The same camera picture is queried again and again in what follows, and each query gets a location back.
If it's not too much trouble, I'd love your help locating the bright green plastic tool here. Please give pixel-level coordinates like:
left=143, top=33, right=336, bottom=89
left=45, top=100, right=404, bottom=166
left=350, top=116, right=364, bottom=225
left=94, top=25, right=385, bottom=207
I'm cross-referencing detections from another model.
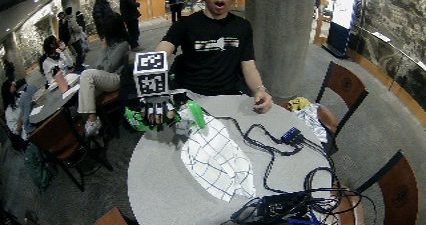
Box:
left=184, top=99, right=207, bottom=130

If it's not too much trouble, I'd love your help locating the grey concrete pillar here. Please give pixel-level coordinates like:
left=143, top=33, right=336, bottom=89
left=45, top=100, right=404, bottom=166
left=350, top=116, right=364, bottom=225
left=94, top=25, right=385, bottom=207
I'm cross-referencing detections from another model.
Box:
left=243, top=0, right=316, bottom=101

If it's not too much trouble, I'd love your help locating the metal wall handrail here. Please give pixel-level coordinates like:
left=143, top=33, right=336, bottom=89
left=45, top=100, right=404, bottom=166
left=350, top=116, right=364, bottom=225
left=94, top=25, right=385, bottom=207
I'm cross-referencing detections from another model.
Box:
left=354, top=24, right=426, bottom=73

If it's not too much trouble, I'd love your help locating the round grey side table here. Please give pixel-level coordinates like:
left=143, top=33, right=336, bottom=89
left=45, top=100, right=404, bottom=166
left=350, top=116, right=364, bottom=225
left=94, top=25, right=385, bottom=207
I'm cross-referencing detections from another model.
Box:
left=26, top=72, right=82, bottom=125

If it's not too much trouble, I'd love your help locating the wooden chair with black frame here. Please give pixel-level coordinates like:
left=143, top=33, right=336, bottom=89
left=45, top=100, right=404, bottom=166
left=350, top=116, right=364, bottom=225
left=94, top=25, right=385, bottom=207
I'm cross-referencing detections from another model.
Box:
left=25, top=108, right=114, bottom=193
left=312, top=60, right=369, bottom=156
left=330, top=149, right=420, bottom=225
left=91, top=206, right=131, bottom=225

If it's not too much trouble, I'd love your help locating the white sneaker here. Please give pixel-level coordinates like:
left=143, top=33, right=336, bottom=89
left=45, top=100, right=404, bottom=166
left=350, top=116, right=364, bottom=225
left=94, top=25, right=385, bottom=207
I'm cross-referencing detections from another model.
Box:
left=83, top=116, right=103, bottom=138

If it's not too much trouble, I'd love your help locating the wooden stand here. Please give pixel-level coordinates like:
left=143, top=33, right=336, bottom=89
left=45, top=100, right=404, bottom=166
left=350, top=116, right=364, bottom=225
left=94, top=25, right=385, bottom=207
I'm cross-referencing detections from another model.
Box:
left=312, top=0, right=335, bottom=47

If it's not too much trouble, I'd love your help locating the person in black t-shirt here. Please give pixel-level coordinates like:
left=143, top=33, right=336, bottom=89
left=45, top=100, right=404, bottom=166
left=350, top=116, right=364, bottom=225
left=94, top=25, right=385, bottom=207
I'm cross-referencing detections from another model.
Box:
left=153, top=0, right=274, bottom=115

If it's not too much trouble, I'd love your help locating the black cable bundle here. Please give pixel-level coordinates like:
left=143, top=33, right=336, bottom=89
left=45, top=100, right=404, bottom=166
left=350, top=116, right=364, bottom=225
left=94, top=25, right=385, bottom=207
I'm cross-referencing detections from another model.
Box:
left=227, top=136, right=377, bottom=225

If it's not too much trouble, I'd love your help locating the white checkered cloth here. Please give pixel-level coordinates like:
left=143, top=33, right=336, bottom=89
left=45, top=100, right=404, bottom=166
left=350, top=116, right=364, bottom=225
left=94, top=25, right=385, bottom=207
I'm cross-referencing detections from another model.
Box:
left=175, top=110, right=258, bottom=203

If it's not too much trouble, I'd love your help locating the long black cable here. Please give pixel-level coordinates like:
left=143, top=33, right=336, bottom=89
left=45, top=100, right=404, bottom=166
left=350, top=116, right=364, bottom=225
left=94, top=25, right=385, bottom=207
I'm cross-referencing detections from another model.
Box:
left=200, top=108, right=307, bottom=195

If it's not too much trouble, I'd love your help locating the white display board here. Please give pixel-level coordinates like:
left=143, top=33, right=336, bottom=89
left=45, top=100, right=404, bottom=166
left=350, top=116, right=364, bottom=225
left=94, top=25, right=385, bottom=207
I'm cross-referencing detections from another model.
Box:
left=326, top=0, right=356, bottom=58

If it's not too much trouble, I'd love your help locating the green plastic bag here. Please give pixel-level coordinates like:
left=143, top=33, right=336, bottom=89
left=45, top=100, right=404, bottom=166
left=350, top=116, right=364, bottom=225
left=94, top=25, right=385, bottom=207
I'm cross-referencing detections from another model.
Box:
left=123, top=106, right=180, bottom=133

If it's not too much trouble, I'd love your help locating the blue adapter box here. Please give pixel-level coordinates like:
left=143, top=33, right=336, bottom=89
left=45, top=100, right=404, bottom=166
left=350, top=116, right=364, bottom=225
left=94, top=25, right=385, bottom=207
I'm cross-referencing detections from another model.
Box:
left=279, top=126, right=304, bottom=145

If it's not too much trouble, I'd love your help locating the black electronics box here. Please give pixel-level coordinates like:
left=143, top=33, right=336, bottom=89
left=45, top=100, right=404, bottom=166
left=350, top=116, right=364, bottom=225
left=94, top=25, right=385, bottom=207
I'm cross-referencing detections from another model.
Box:
left=255, top=191, right=311, bottom=219

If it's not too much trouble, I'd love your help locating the blue cable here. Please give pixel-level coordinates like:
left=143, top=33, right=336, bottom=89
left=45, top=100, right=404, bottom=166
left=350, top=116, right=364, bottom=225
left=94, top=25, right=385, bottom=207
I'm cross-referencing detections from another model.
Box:
left=284, top=210, right=322, bottom=225

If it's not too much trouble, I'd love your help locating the white marker cube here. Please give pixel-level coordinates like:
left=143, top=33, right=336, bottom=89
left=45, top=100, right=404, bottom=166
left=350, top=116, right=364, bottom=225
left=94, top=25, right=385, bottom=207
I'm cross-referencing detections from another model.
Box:
left=131, top=50, right=170, bottom=98

